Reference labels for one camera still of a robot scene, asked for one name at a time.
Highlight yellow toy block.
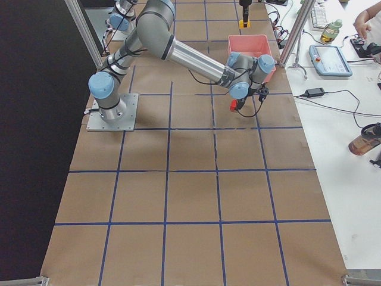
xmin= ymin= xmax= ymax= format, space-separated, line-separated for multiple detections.
xmin=239 ymin=19 xmax=251 ymax=29

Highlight pink plastic box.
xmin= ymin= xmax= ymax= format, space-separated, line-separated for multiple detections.
xmin=227 ymin=34 xmax=277 ymax=83

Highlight white keyboard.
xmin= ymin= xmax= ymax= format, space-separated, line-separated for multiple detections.
xmin=310 ymin=1 xmax=328 ymax=31

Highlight blue teach pendant tablet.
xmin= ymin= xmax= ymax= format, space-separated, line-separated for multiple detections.
xmin=308 ymin=45 xmax=352 ymax=77

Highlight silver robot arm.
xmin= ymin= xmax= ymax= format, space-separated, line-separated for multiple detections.
xmin=108 ymin=1 xmax=252 ymax=34
xmin=88 ymin=1 xmax=275 ymax=123

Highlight green drink bottle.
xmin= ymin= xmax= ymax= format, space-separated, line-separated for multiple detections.
xmin=320 ymin=19 xmax=342 ymax=44

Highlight aluminium frame post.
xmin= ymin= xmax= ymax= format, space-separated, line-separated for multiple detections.
xmin=278 ymin=0 xmax=315 ymax=67
xmin=64 ymin=0 xmax=103 ymax=69

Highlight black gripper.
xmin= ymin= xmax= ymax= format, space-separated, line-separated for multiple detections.
xmin=235 ymin=89 xmax=254 ymax=111
xmin=239 ymin=0 xmax=252 ymax=21

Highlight black power adapter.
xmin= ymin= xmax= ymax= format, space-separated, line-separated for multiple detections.
xmin=304 ymin=88 xmax=325 ymax=98

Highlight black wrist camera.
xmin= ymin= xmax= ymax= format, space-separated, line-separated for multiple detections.
xmin=257 ymin=84 xmax=268 ymax=102

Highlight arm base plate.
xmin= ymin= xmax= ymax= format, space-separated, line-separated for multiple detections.
xmin=109 ymin=28 xmax=133 ymax=41
xmin=86 ymin=93 xmax=139 ymax=132

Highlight brown drink bottle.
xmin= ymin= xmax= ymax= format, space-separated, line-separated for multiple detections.
xmin=348 ymin=123 xmax=380 ymax=156

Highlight right aluminium frame post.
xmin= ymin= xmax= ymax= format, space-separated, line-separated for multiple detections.
xmin=64 ymin=0 xmax=103 ymax=69

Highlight person hand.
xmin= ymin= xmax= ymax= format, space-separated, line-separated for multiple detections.
xmin=354 ymin=10 xmax=371 ymax=39

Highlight red toy block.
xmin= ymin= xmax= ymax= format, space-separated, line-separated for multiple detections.
xmin=230 ymin=100 xmax=238 ymax=112

